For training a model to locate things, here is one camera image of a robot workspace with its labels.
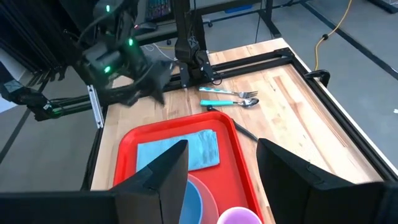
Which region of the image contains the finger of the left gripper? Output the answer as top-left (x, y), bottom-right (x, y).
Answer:
top-left (141, 60), bottom-right (165, 105)
top-left (155, 60), bottom-right (174, 105)

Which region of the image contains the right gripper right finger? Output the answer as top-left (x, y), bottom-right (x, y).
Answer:
top-left (256, 138), bottom-right (398, 224)

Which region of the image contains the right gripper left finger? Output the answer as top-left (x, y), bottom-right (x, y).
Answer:
top-left (0, 139), bottom-right (190, 224)

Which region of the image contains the teal white handled fork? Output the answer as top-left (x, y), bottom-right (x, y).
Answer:
top-left (198, 86), bottom-right (259, 99)

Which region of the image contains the pink plastic mug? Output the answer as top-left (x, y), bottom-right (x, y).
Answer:
top-left (216, 207), bottom-right (263, 224)

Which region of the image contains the teal cloth napkin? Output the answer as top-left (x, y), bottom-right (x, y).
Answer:
top-left (136, 129), bottom-right (221, 174)

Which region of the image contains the black handled knife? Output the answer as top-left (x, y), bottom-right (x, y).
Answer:
top-left (206, 105), bottom-right (259, 143)

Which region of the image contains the pink plastic plate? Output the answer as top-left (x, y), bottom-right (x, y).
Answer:
top-left (186, 173), bottom-right (220, 224)

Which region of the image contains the red plastic tray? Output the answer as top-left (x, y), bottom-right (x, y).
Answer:
top-left (113, 111), bottom-right (265, 224)

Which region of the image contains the black computer mouse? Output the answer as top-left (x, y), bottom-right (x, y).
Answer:
top-left (135, 21), bottom-right (159, 31)

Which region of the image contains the keyboard with coloured keys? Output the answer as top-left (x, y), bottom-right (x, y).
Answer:
top-left (145, 0), bottom-right (172, 22)

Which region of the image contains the small blue bin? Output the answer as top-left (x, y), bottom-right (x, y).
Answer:
top-left (224, 4), bottom-right (253, 14)

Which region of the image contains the silver aluminium bracket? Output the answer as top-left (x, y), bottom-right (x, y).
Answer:
top-left (87, 84), bottom-right (105, 129)

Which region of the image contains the teal handled spoon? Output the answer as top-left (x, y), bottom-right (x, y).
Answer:
top-left (200, 97), bottom-right (260, 109)

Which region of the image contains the black aluminium table frame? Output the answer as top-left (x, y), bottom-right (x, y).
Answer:
top-left (0, 0), bottom-right (398, 190)

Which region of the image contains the black frame handle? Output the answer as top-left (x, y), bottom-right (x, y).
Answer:
top-left (303, 69), bottom-right (331, 88)

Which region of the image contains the yellow extension cord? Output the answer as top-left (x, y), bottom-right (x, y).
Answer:
top-left (313, 0), bottom-right (354, 72)

